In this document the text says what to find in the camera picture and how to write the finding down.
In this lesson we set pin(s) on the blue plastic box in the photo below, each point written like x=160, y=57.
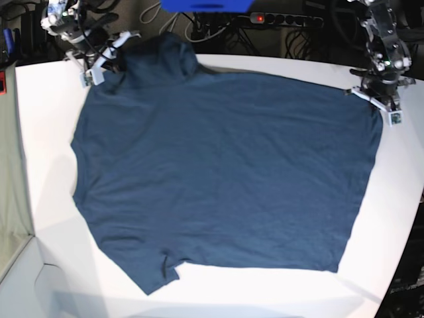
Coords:
x=208, y=6

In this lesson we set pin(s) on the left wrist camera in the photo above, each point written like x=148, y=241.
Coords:
x=394, y=117

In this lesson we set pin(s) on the black power strip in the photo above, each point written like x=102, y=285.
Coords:
x=286, y=20

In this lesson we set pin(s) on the blue handled tool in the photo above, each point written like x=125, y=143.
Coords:
x=9, y=40

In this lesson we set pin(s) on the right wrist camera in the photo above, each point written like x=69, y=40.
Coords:
x=92, y=76

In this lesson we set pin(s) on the white bin at left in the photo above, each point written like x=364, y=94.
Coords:
x=26, y=289

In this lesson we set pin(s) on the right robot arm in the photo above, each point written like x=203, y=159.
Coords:
x=83, y=24

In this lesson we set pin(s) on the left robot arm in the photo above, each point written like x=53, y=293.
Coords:
x=389, y=57

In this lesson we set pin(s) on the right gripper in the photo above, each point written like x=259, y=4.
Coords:
x=107, y=56

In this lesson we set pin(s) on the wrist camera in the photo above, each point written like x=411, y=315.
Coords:
x=394, y=117
x=92, y=76

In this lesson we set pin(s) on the red box at left edge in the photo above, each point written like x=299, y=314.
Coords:
x=3, y=83

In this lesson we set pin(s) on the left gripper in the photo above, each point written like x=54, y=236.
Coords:
x=382, y=94

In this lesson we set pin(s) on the dark blue t-shirt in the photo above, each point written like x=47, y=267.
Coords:
x=178, y=164

